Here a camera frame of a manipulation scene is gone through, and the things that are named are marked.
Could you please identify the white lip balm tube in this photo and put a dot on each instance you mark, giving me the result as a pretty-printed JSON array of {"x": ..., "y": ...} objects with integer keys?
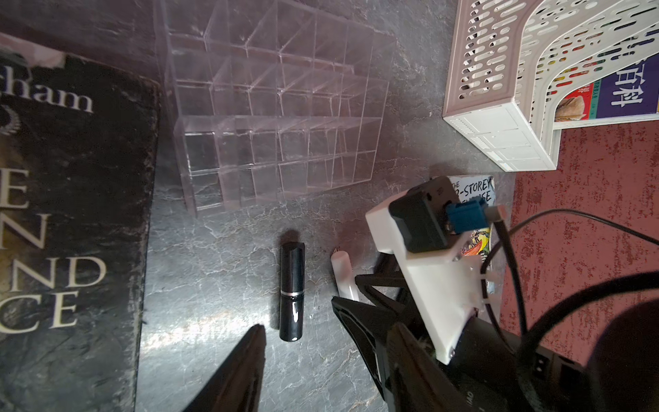
[{"x": 344, "y": 275}]

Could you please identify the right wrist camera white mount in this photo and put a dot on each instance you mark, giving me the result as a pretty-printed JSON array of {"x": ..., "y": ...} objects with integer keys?
[{"x": 441, "y": 267}]

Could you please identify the white file organizer rack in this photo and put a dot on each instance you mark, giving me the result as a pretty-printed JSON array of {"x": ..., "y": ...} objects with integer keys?
[{"x": 513, "y": 62}]

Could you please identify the colourful book in rack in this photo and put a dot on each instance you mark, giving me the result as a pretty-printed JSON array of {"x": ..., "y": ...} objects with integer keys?
[{"x": 627, "y": 96}]

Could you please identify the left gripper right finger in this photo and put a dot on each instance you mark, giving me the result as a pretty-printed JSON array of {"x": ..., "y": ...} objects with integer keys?
[{"x": 417, "y": 383}]

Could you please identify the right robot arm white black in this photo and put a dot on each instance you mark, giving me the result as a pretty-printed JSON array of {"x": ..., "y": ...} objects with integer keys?
[{"x": 426, "y": 349}]

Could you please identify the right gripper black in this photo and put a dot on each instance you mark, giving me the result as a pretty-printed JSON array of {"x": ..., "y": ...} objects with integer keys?
[{"x": 389, "y": 300}]

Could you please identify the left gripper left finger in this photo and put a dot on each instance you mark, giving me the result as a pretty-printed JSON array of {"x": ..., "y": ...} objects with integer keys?
[{"x": 237, "y": 383}]

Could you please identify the black Maugham book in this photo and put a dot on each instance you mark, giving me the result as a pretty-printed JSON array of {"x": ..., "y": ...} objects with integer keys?
[{"x": 78, "y": 149}]

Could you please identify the clear acrylic lipstick organizer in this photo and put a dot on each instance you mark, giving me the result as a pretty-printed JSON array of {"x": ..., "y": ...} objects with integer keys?
[{"x": 269, "y": 100}]

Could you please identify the black lipstick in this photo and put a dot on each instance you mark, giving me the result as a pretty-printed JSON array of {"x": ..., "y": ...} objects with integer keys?
[{"x": 292, "y": 291}]

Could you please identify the blue Treehouse book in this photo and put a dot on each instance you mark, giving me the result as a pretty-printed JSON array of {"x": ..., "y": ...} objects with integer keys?
[{"x": 476, "y": 216}]

